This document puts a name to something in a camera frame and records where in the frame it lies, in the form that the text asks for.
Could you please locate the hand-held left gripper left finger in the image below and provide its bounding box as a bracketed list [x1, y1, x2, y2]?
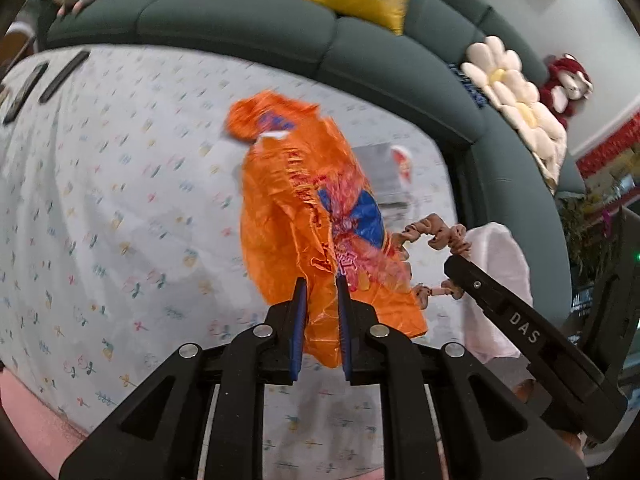
[59, 277, 308, 480]

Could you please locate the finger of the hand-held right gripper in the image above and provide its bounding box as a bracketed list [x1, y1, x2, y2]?
[444, 256, 628, 443]

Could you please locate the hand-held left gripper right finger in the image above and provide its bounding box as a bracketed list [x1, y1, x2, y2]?
[336, 276, 588, 480]

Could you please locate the orange snack bag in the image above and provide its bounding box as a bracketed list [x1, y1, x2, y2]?
[224, 91, 430, 368]

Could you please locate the green plant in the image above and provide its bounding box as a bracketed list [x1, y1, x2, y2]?
[557, 195, 621, 281]

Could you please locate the white plastic bag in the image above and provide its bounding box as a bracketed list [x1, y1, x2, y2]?
[457, 222, 533, 361]

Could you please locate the silver snack packet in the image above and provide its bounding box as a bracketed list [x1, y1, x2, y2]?
[350, 144, 416, 221]

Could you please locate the white flower-shaped cushion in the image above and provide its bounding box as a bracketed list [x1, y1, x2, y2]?
[460, 36, 568, 196]

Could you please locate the red plush toy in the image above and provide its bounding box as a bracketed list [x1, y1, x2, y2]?
[539, 53, 595, 128]

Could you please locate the floral tablecloth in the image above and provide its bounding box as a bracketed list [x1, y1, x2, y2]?
[0, 44, 461, 480]

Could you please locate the blue patterned cloth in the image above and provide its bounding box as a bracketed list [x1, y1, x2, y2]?
[447, 62, 488, 108]

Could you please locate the dark green sofa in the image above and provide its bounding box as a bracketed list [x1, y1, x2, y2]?
[37, 0, 588, 341]

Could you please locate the black remote control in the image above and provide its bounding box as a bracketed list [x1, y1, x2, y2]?
[40, 50, 91, 103]
[2, 62, 49, 126]

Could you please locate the brown container white rim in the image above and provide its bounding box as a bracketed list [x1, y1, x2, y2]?
[6, 22, 38, 58]

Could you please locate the red wall banner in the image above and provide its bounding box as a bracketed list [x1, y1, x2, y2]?
[575, 112, 640, 176]

